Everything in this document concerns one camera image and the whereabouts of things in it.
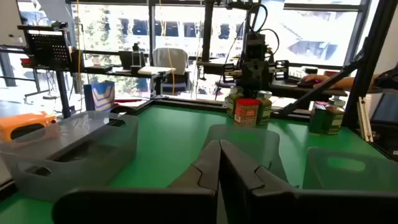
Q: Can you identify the black office desk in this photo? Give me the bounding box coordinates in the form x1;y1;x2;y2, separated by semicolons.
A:
71;65;175;97

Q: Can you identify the black diagonal rig strut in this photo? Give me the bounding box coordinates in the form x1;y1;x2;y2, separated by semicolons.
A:
273;58;364;118

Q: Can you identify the green table mat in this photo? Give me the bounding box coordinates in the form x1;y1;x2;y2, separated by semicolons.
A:
0;104;389;224

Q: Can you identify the silver aluminium bracket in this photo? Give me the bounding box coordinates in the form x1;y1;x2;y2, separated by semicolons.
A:
356;96;374;143

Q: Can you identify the white backed office chair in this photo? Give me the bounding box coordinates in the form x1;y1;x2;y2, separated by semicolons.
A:
151;47;191;94

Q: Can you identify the red lidded paprika tin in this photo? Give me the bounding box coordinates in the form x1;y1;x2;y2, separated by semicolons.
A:
233;98;260;128

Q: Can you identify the black rig post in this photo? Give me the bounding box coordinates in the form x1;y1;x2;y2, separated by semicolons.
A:
341;0;398;131

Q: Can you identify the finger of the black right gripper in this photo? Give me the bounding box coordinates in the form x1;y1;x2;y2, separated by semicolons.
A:
274;59;291;82
222;62;237;84

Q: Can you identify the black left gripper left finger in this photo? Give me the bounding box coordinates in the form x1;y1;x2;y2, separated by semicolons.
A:
52;139;222;224

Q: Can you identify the translucent grey plastic bin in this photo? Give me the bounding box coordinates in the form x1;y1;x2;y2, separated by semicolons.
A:
302;146;398;192
201;123;289;184
0;110;140;202

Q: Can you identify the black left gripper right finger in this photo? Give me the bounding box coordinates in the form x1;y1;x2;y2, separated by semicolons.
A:
219;139;398;224

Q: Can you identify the glass spice jar green label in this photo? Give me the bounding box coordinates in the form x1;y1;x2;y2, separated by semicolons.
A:
256;90;273;127
226;86;245;119
323;96;346;136

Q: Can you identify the person's forearm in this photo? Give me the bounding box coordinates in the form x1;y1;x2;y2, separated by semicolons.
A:
326;73;382;91

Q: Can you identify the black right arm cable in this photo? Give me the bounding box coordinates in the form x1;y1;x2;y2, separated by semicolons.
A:
245;2;280;63

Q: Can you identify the black perforated rack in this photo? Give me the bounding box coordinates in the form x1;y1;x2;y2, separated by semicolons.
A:
17;24;73;70

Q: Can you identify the black box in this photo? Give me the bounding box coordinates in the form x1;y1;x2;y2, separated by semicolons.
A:
118;50;133;70

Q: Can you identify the person's hand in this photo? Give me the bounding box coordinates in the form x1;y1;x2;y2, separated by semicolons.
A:
300;73;330;90

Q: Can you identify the yellow hanging cable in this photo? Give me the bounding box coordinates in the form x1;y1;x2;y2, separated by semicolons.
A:
75;0;82;94

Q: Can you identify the dark office desk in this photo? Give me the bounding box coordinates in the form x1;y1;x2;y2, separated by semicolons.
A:
269;80;383;98

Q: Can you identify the dark laptop screen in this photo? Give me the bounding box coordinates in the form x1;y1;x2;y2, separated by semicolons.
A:
369;91;398;125

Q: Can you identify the orange plastic case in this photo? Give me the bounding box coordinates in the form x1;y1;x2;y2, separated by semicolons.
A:
0;111;58;144

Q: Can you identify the white flat box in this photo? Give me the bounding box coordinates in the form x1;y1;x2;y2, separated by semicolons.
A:
137;65;177;76

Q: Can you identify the black vertical post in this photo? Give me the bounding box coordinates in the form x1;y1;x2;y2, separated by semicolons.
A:
201;0;216;63

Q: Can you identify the dark green spice tin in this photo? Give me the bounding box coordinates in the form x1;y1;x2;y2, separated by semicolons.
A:
309;102;327;134

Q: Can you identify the black window frame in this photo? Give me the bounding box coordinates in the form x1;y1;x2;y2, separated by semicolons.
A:
67;0;373;71

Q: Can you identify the black bottle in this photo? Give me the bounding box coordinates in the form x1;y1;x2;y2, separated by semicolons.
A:
130;42;146;68

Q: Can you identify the white board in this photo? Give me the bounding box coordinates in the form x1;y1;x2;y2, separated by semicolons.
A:
0;0;27;47

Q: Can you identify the person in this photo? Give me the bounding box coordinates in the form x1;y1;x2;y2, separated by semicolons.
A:
371;63;398;91

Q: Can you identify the blue and white bag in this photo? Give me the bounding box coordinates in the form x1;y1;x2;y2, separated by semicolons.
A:
83;80;116;112

